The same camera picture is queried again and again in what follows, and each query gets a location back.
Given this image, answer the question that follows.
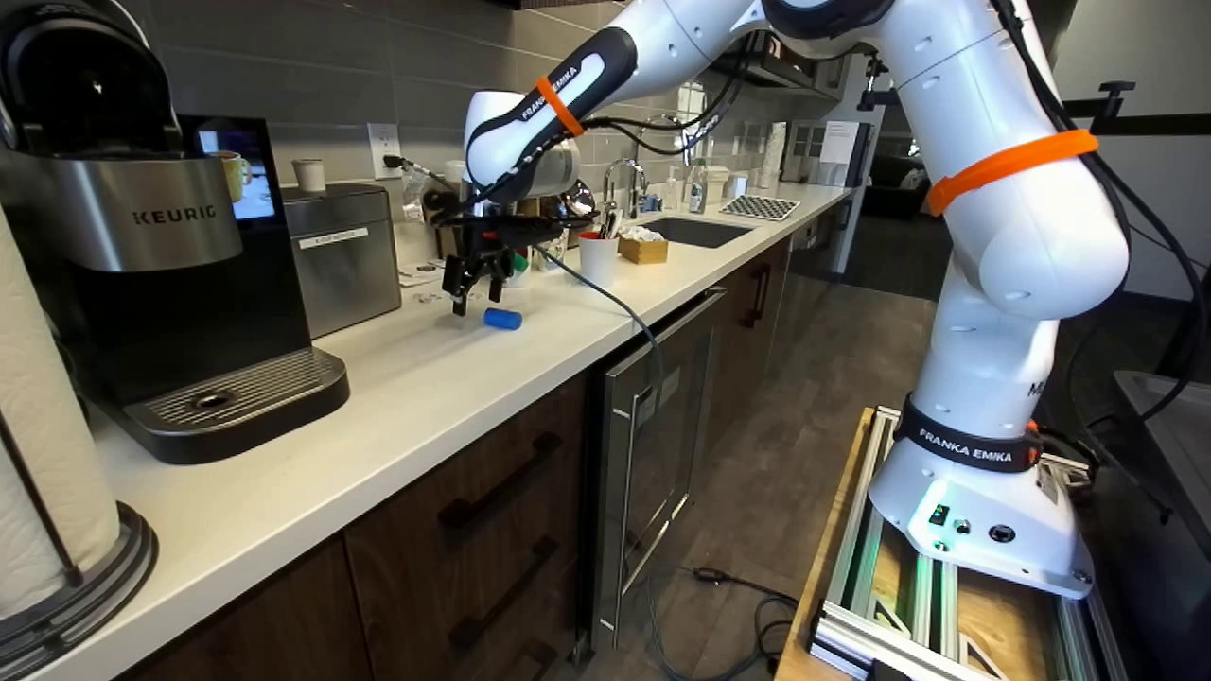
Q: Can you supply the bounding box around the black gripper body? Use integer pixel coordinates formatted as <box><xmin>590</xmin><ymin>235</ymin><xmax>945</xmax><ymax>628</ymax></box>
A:
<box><xmin>430</xmin><ymin>196</ymin><xmax>565</xmax><ymax>270</ymax></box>

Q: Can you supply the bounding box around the black silver Keurig coffeemaker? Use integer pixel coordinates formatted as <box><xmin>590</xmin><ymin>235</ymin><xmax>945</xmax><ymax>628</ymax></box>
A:
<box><xmin>0</xmin><ymin>0</ymin><xmax>353</xmax><ymax>467</ymax></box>

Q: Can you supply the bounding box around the white mug red inside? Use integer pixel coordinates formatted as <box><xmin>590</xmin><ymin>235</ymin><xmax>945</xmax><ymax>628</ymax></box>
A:
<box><xmin>576</xmin><ymin>232</ymin><xmax>619</xmax><ymax>289</ymax></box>

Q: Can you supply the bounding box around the stainless steel counter box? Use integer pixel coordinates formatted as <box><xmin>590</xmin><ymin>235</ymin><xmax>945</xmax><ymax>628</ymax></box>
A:
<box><xmin>277</xmin><ymin>181</ymin><xmax>406</xmax><ymax>340</ymax></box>

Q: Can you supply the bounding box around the chrome faucet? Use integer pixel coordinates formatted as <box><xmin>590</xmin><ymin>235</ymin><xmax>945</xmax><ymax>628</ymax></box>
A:
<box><xmin>600</xmin><ymin>128</ymin><xmax>665</xmax><ymax>219</ymax></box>

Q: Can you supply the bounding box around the wooden packet box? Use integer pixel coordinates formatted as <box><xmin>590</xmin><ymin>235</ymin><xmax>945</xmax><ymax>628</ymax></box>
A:
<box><xmin>618</xmin><ymin>224</ymin><xmax>673</xmax><ymax>270</ymax></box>

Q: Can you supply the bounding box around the dark undermount sink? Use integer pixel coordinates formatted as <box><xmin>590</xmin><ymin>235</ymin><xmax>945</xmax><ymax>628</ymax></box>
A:
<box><xmin>638</xmin><ymin>211</ymin><xmax>758</xmax><ymax>249</ymax></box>

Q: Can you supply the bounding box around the stainless steel dishwasher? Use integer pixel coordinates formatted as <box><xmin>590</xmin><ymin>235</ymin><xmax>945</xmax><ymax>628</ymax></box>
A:
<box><xmin>590</xmin><ymin>289</ymin><xmax>730</xmax><ymax>646</ymax></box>

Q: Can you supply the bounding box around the dark wood door cabinet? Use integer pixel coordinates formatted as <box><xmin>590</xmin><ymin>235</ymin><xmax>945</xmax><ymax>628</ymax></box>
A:
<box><xmin>723</xmin><ymin>205</ymin><xmax>861</xmax><ymax>420</ymax></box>

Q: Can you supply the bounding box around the grey dish drying mat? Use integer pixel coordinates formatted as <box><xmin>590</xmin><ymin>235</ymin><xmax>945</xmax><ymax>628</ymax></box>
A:
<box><xmin>723</xmin><ymin>188</ymin><xmax>800</xmax><ymax>224</ymax></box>

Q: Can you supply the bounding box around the dark wood drawer cabinet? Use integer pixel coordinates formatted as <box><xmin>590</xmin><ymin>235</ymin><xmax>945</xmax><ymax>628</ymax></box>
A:
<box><xmin>118</xmin><ymin>375</ymin><xmax>597</xmax><ymax>681</ymax></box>

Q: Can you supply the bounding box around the grey paper towel holder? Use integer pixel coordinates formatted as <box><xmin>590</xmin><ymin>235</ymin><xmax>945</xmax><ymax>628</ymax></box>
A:
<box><xmin>0</xmin><ymin>501</ymin><xmax>162</xmax><ymax>681</ymax></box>

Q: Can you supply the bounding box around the white paper towel roll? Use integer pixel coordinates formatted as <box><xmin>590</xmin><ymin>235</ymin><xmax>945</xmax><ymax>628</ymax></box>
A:
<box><xmin>0</xmin><ymin>205</ymin><xmax>124</xmax><ymax>621</ymax></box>

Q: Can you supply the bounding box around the black horizontal bar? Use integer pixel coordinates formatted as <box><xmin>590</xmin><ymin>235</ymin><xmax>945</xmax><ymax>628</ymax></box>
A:
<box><xmin>1063</xmin><ymin>77</ymin><xmax>1211</xmax><ymax>139</ymax></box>

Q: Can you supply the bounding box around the black desk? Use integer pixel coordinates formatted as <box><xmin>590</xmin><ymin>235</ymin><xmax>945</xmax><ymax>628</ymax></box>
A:
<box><xmin>1043</xmin><ymin>295</ymin><xmax>1211</xmax><ymax>681</ymax></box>

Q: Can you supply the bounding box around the black power cable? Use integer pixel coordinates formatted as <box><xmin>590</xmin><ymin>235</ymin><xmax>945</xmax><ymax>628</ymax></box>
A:
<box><xmin>379</xmin><ymin>150</ymin><xmax>665</xmax><ymax>383</ymax></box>

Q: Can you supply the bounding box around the orange cable strap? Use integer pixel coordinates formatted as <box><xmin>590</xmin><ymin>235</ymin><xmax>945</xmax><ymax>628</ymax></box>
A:
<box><xmin>922</xmin><ymin>126</ymin><xmax>1102</xmax><ymax>219</ymax></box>
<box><xmin>530</xmin><ymin>74</ymin><xmax>590</xmax><ymax>139</ymax></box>

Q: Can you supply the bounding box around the white wall outlet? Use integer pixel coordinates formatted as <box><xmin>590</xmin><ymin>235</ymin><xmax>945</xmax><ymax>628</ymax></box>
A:
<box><xmin>363</xmin><ymin>120</ymin><xmax>406</xmax><ymax>181</ymax></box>

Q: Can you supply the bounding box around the black drawer handle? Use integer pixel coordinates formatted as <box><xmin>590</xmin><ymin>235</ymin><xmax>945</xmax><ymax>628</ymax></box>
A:
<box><xmin>447</xmin><ymin>539</ymin><xmax>565</xmax><ymax>656</ymax></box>
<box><xmin>433</xmin><ymin>430</ymin><xmax>566</xmax><ymax>544</ymax></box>

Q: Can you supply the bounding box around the black floor cable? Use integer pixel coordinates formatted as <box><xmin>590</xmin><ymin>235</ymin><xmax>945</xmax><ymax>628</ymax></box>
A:
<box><xmin>689</xmin><ymin>565</ymin><xmax>800</xmax><ymax>676</ymax></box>

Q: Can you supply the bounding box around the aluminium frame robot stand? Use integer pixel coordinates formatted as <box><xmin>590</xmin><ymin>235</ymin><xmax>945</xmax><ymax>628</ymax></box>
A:
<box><xmin>771</xmin><ymin>403</ymin><xmax>1131</xmax><ymax>681</ymax></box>

